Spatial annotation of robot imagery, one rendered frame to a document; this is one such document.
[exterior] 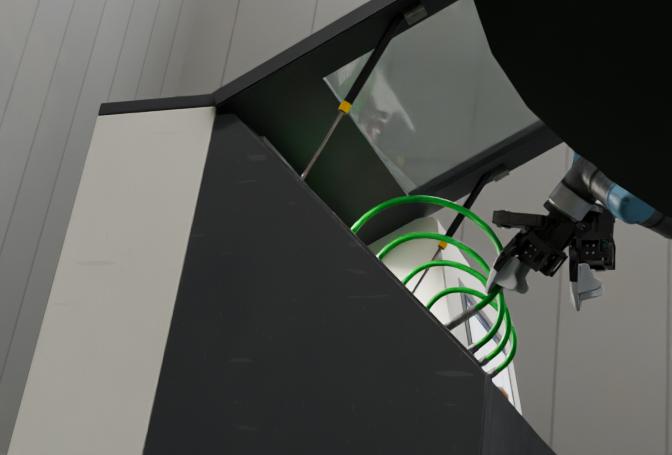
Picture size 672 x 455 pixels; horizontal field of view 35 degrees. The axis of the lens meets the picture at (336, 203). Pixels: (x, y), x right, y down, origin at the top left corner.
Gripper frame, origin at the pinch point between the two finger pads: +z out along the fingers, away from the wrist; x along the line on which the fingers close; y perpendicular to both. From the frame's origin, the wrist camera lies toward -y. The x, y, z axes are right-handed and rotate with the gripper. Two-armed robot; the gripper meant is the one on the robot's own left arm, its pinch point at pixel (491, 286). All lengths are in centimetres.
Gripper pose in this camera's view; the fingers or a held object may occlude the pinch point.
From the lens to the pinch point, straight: 207.7
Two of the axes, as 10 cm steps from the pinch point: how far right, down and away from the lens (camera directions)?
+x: 5.8, 2.0, 7.9
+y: 5.8, 5.8, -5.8
